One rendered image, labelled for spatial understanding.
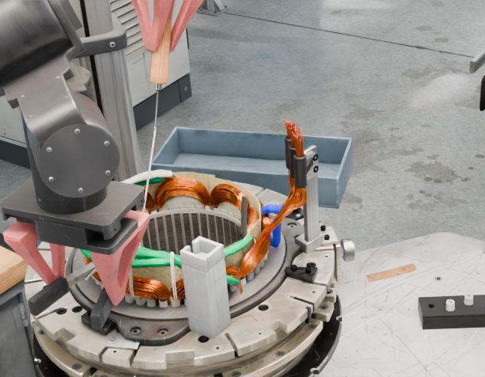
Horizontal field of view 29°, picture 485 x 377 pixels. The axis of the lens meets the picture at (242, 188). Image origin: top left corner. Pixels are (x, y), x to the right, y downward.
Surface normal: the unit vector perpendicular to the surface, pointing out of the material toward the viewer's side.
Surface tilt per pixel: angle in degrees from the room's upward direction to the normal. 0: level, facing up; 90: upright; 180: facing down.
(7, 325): 90
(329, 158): 90
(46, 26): 99
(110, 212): 1
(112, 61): 90
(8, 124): 86
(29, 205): 1
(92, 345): 0
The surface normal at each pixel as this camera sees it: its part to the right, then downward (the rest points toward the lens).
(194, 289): -0.59, 0.45
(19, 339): 0.77, 0.28
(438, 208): -0.07, -0.86
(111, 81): 0.32, 0.47
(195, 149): -0.26, 0.51
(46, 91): -0.34, -0.71
